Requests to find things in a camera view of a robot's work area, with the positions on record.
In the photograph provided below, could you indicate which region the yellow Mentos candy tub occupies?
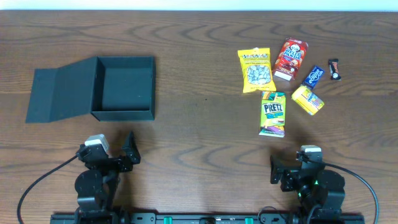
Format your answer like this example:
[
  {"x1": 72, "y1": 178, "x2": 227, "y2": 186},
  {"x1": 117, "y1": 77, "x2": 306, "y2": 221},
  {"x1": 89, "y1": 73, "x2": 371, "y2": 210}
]
[{"x1": 292, "y1": 85, "x2": 325, "y2": 116}]

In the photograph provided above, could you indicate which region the black cable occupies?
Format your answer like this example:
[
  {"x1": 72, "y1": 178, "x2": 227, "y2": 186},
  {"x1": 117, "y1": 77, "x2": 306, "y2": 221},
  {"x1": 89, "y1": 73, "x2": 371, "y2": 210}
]
[
  {"x1": 16, "y1": 154, "x2": 79, "y2": 224},
  {"x1": 323, "y1": 161, "x2": 380, "y2": 224}
]

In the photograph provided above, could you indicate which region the left black cable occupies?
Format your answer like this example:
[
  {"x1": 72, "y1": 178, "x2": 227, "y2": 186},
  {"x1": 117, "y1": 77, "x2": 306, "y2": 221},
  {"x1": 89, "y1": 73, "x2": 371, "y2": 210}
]
[{"x1": 16, "y1": 154, "x2": 79, "y2": 224}]

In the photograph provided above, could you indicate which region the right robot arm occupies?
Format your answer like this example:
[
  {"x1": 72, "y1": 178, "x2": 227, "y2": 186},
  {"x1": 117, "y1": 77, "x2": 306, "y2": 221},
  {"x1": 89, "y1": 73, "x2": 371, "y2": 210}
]
[{"x1": 270, "y1": 149, "x2": 345, "y2": 222}]

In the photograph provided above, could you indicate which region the black gift box with lid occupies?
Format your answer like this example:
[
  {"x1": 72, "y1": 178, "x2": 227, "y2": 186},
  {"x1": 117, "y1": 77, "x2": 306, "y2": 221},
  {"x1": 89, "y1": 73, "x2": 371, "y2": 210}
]
[{"x1": 25, "y1": 56, "x2": 156, "y2": 123}]

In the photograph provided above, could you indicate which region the blue Eclipse mints packet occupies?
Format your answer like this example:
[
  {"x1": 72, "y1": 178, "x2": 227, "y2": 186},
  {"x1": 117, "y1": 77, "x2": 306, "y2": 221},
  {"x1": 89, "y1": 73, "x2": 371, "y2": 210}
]
[{"x1": 302, "y1": 65, "x2": 325, "y2": 90}]

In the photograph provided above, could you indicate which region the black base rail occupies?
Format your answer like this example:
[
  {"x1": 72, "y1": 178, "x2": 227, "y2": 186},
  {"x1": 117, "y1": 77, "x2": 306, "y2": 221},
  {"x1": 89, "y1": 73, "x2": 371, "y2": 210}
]
[{"x1": 49, "y1": 212, "x2": 365, "y2": 224}]

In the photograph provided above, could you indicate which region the green yellow Pretz box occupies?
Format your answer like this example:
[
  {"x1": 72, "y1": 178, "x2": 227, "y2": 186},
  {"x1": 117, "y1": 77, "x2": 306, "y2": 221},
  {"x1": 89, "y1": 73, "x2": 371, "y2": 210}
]
[{"x1": 259, "y1": 91, "x2": 286, "y2": 138}]

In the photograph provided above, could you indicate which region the right black cable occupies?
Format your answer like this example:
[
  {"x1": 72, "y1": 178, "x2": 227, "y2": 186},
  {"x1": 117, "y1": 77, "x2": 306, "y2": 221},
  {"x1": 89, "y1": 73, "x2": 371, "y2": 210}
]
[{"x1": 323, "y1": 161, "x2": 380, "y2": 224}]

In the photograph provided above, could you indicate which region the yellow Hacks candy bag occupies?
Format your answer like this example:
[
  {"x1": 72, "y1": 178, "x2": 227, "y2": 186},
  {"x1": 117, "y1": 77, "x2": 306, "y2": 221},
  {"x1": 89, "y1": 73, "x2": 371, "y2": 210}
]
[{"x1": 238, "y1": 47, "x2": 276, "y2": 93}]

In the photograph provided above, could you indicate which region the red Hello Panda box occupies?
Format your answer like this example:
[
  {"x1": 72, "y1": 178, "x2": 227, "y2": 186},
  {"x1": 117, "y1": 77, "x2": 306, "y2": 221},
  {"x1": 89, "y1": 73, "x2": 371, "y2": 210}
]
[{"x1": 272, "y1": 37, "x2": 308, "y2": 81}]

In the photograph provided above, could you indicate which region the small dark chocolate bar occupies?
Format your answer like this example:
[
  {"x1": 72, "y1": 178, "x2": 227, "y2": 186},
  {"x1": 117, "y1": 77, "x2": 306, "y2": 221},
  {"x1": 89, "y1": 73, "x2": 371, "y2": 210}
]
[{"x1": 328, "y1": 58, "x2": 341, "y2": 80}]

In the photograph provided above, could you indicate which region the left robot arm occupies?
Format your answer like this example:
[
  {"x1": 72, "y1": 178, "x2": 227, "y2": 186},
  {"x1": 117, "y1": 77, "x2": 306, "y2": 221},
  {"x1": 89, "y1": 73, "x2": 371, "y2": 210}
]
[{"x1": 75, "y1": 132, "x2": 141, "y2": 212}]

